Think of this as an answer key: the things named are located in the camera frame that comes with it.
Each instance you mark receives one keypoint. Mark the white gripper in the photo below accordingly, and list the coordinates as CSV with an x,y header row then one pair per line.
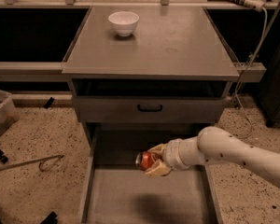
x,y
172,155

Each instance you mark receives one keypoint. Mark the crushed orange soda can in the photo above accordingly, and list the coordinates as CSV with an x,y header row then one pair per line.
x,y
145,160

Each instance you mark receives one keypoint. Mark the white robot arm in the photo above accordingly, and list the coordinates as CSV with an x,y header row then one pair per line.
x,y
212,145

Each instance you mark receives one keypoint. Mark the open grey middle drawer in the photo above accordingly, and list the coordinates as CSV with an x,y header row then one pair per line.
x,y
116,192

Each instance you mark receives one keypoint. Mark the grey metal drawer cabinet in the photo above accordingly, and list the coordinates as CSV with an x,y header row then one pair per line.
x,y
174,52

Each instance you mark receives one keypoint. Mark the metal rod with hook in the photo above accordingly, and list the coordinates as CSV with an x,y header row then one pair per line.
x,y
12,166

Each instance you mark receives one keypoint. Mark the black object bottom floor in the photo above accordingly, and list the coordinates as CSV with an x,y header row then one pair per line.
x,y
50,219

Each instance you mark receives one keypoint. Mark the black block near baseboard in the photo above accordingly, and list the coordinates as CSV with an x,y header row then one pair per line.
x,y
49,103

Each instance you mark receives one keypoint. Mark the white ceramic bowl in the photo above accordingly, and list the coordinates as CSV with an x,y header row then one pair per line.
x,y
123,22

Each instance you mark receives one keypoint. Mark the clear plastic storage bin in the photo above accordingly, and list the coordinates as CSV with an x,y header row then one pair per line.
x,y
8,112

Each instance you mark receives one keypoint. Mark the closed top drawer black handle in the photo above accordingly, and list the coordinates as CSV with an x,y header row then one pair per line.
x,y
147,110

